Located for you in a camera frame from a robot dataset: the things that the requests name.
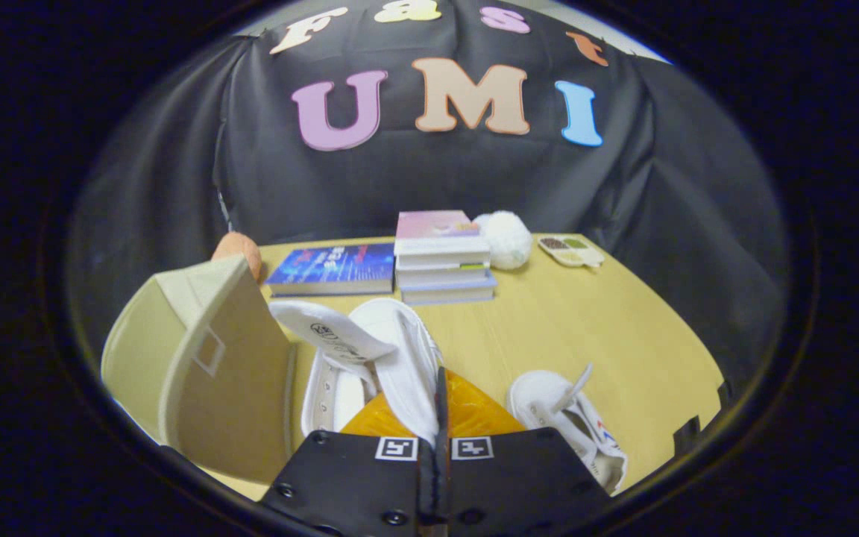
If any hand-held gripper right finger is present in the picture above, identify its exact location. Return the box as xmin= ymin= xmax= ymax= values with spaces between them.
xmin=441 ymin=368 xmax=613 ymax=537

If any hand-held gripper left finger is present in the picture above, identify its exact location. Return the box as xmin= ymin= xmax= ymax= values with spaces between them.
xmin=259 ymin=367 xmax=447 ymax=537

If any white canvas shoe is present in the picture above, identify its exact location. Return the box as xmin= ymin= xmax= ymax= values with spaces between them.
xmin=508 ymin=363 xmax=629 ymax=496
xmin=268 ymin=298 xmax=443 ymax=444

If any beige fabric storage box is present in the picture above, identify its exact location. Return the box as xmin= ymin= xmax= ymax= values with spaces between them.
xmin=101 ymin=254 xmax=298 ymax=486

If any grey blue book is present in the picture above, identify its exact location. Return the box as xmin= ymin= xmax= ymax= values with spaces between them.
xmin=400 ymin=271 xmax=498 ymax=305

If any blue hardcover book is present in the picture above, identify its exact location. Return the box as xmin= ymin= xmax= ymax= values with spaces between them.
xmin=265 ymin=243 xmax=396 ymax=298

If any white book green stripe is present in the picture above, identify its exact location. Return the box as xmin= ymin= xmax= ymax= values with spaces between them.
xmin=395 ymin=261 xmax=491 ymax=289

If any white divided snack tray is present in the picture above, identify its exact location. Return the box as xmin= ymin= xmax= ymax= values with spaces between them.
xmin=538 ymin=234 xmax=605 ymax=269

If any white fluffy ball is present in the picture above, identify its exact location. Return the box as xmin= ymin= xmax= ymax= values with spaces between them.
xmin=473 ymin=211 xmax=533 ymax=271

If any orange plush toy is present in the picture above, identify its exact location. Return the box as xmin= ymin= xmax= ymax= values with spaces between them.
xmin=211 ymin=232 xmax=262 ymax=282

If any pink cover book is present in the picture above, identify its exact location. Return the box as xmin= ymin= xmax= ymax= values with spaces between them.
xmin=394 ymin=210 xmax=491 ymax=268

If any black backdrop cloth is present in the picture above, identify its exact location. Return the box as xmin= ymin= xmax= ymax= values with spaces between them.
xmin=68 ymin=0 xmax=788 ymax=389

